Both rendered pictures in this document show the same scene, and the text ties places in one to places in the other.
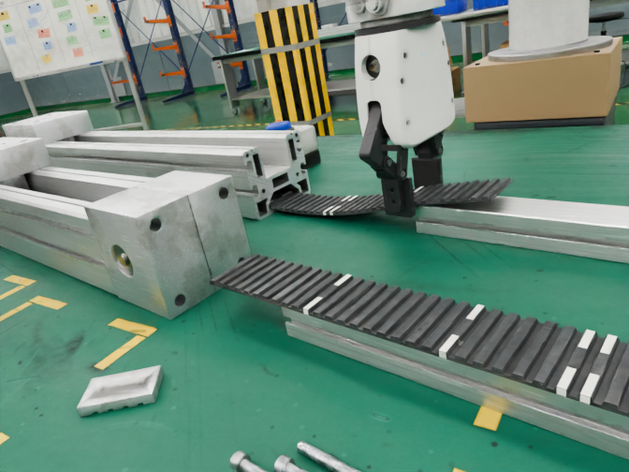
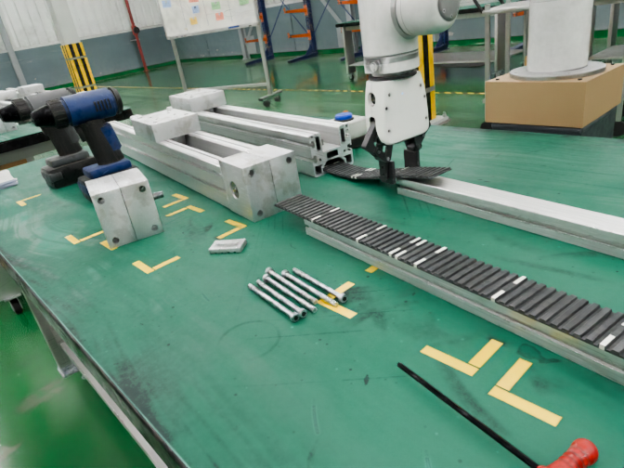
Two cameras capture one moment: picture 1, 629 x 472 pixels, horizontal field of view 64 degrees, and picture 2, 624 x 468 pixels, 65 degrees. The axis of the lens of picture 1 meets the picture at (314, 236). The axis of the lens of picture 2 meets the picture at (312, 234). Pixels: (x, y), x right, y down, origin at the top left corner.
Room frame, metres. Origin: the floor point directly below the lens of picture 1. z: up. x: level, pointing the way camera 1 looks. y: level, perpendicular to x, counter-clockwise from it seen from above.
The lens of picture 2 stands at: (-0.33, -0.14, 1.09)
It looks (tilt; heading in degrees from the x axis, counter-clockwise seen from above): 25 degrees down; 14
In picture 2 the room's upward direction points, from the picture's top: 10 degrees counter-clockwise
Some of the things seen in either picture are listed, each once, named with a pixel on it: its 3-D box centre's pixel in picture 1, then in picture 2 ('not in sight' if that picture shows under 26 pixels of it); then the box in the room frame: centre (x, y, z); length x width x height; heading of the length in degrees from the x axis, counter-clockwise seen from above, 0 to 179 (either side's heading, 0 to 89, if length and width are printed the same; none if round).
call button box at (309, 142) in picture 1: (279, 151); (343, 133); (0.77, 0.03, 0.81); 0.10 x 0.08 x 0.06; 135
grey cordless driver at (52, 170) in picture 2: not in sight; (46, 141); (0.69, 0.73, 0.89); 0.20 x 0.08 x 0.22; 143
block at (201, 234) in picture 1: (183, 233); (266, 179); (0.45, 0.12, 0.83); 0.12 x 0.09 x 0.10; 135
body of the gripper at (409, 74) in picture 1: (402, 77); (395, 103); (0.47, -0.11, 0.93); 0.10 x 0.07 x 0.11; 135
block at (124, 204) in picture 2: not in sight; (131, 204); (0.38, 0.35, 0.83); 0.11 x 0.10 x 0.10; 129
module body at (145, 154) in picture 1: (119, 162); (240, 129); (0.88, 0.31, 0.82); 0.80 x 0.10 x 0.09; 45
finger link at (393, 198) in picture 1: (389, 187); (381, 165); (0.44, -0.08, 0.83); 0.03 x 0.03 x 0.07; 45
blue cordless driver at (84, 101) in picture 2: not in sight; (84, 149); (0.57, 0.54, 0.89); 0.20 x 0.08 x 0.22; 138
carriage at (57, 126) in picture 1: (50, 134); (198, 104); (1.06, 0.49, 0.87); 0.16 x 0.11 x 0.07; 45
